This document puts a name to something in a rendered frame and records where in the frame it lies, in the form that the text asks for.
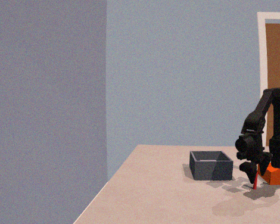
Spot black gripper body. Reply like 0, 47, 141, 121
239, 146, 272, 173

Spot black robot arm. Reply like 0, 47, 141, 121
235, 88, 280, 169

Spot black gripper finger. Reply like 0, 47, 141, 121
245, 170, 257, 184
259, 160, 271, 176

